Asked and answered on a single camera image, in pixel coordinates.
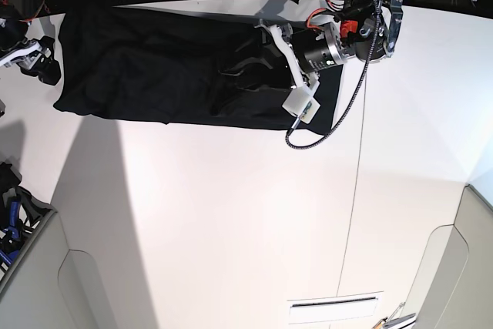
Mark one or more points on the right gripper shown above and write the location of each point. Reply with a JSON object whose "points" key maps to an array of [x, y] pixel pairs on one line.
{"points": [[35, 57]]}

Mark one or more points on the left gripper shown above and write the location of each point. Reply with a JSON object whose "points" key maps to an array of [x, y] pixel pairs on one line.
{"points": [[282, 58]]}

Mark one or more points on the black T-shirt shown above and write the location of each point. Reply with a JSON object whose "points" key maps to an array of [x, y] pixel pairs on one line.
{"points": [[150, 66]]}

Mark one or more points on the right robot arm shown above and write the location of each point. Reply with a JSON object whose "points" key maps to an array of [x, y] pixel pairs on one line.
{"points": [[16, 18]]}

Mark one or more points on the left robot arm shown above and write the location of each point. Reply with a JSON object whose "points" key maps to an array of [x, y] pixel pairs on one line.
{"points": [[370, 26]]}

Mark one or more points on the blue black clamps pile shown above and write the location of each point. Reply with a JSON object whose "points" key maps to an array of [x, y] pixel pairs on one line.
{"points": [[21, 213]]}

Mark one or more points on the grey panel left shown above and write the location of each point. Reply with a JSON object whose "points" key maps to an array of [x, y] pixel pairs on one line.
{"points": [[43, 287]]}

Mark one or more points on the grey panel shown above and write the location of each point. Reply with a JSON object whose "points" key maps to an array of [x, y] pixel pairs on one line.
{"points": [[43, 287], [453, 285]]}

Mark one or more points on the grey panel right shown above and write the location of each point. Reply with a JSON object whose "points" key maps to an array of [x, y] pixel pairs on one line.
{"points": [[453, 285]]}

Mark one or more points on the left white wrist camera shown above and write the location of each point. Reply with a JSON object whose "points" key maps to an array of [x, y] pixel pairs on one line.
{"points": [[301, 104]]}

